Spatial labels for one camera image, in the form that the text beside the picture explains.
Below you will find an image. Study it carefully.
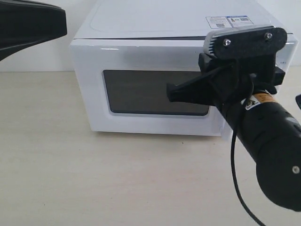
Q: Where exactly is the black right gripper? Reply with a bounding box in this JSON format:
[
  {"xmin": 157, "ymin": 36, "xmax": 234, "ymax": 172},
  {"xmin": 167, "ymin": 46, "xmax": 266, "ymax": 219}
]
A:
[{"xmin": 166, "ymin": 53, "xmax": 285, "ymax": 109}]

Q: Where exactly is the white microwave door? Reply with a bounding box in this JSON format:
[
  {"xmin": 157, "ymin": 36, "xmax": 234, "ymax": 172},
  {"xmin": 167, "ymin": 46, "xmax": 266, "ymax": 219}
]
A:
[{"xmin": 70, "ymin": 39, "xmax": 231, "ymax": 139}]

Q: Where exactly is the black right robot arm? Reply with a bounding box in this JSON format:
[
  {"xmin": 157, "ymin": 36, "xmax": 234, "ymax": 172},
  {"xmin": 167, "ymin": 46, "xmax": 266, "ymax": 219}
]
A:
[{"xmin": 166, "ymin": 54, "xmax": 301, "ymax": 212}]

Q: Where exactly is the white Midea microwave body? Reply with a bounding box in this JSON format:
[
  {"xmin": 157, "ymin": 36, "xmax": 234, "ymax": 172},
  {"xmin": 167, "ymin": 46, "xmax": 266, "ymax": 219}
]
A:
[{"xmin": 71, "ymin": 0, "xmax": 299, "ymax": 95}]

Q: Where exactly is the white blue label sticker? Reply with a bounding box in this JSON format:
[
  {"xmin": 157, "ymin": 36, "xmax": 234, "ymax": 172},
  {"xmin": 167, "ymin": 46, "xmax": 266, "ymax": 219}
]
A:
[{"xmin": 206, "ymin": 16, "xmax": 253, "ymax": 29}]

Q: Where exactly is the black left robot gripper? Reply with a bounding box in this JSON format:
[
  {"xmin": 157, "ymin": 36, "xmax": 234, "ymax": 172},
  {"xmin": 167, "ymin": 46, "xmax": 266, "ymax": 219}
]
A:
[{"xmin": 0, "ymin": 0, "xmax": 67, "ymax": 60}]

